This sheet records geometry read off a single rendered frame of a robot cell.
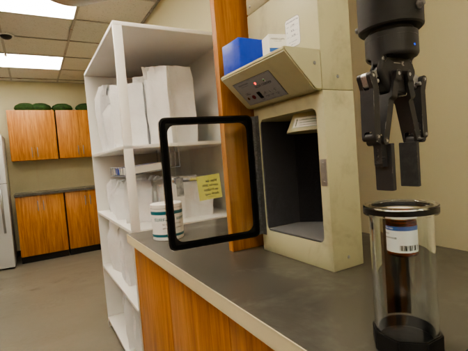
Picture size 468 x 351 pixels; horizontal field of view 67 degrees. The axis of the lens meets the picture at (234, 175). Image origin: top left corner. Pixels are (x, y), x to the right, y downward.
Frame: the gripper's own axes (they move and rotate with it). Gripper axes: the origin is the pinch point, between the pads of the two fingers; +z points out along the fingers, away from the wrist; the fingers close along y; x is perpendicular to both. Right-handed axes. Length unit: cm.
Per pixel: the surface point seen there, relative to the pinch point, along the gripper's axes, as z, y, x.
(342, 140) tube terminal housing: -5.9, -22.2, -31.6
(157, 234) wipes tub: 25, 7, -106
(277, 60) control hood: -26.7, -5.8, -35.7
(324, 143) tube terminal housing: -5.5, -16.2, -32.0
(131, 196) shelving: 12, 7, -147
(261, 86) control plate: -23, -9, -48
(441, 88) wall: -19, -59, -27
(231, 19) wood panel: -50, -13, -68
